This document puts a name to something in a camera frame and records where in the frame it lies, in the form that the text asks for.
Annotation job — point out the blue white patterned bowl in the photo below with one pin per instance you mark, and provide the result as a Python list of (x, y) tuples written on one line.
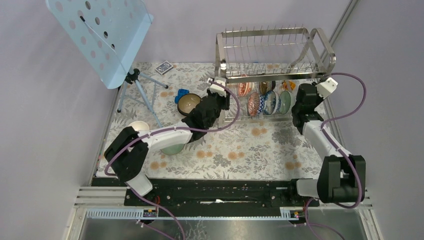
[(272, 103)]

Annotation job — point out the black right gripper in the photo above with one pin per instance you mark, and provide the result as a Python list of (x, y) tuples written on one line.
[(318, 98)]

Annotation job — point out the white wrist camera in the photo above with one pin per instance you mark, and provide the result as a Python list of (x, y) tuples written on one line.
[(218, 86), (327, 87)]

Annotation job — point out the blue plastic toy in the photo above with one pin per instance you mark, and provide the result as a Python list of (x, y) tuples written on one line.
[(180, 93)]

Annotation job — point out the light green celadon bowl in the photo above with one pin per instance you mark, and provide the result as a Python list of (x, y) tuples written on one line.
[(173, 150)]

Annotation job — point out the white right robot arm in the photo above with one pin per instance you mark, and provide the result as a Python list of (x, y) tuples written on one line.
[(342, 176)]

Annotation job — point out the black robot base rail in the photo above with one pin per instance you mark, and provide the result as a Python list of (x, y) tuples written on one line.
[(224, 197)]

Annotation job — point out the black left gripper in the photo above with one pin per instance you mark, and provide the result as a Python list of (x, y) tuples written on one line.
[(226, 100)]

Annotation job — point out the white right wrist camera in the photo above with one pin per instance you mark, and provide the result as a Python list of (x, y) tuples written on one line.
[(327, 87)]

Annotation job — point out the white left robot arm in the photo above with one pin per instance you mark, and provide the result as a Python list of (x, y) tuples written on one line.
[(127, 153)]

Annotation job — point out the stainless steel dish rack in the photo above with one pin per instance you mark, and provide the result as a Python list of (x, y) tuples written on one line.
[(273, 54)]

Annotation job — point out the orange white bowl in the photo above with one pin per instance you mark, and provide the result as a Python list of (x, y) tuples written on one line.
[(139, 125)]

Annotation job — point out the light blue perforated music stand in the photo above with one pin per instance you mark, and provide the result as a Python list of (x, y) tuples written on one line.
[(109, 33)]

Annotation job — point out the orange patterned bowl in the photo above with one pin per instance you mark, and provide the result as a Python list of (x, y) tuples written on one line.
[(244, 88)]

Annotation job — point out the blue playing card box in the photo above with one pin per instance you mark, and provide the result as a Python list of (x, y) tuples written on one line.
[(164, 68)]

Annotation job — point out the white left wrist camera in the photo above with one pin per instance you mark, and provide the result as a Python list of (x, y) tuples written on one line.
[(218, 86)]

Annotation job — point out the orange small toy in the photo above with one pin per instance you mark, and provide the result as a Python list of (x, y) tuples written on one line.
[(288, 85)]

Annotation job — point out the pale green bowl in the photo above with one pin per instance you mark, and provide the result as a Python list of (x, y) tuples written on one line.
[(285, 102)]

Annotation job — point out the floral patterned table mat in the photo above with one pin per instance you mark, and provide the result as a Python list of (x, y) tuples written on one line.
[(262, 150)]

